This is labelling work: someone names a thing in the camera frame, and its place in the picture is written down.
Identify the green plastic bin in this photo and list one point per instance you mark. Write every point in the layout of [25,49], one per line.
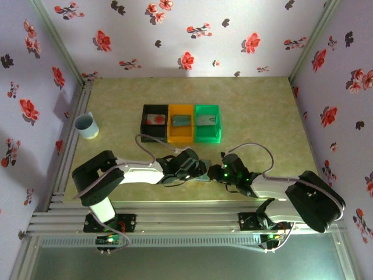
[208,134]

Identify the aluminium frame strut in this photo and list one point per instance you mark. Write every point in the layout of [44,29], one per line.
[348,262]
[23,259]

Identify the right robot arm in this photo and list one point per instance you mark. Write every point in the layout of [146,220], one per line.
[314,201]

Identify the white red card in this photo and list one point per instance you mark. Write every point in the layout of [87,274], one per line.
[156,120]

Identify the blue mug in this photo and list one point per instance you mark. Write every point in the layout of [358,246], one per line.
[87,131]

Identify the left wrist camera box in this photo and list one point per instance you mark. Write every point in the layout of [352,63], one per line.
[177,150]

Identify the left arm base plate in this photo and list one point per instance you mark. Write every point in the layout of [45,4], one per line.
[129,223]

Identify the aluminium side rail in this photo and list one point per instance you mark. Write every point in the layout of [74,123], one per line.
[83,102]

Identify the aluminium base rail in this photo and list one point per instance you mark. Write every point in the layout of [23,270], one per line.
[186,218]

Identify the orange plastic bin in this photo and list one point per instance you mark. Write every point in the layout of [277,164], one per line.
[180,134]

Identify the left controller board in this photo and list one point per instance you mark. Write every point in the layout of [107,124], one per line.
[109,240]

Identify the teal card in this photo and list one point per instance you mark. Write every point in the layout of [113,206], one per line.
[182,121]
[173,124]

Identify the right controller board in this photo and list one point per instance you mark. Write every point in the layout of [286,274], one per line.
[271,237]

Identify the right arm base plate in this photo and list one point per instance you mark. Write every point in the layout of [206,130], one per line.
[246,223]

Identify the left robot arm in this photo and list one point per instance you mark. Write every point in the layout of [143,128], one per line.
[137,175]

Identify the controller board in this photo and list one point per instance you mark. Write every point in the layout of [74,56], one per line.
[271,237]
[109,240]

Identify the grey card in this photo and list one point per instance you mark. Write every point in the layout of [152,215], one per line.
[207,119]

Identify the aluminium corner post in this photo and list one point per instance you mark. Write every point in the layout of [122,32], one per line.
[59,42]
[313,38]

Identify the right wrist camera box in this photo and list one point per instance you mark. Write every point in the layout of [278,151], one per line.
[224,154]

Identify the black plastic bin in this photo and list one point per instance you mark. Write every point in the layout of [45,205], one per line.
[154,134]

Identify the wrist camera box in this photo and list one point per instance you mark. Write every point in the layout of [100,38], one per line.
[224,154]
[177,150]

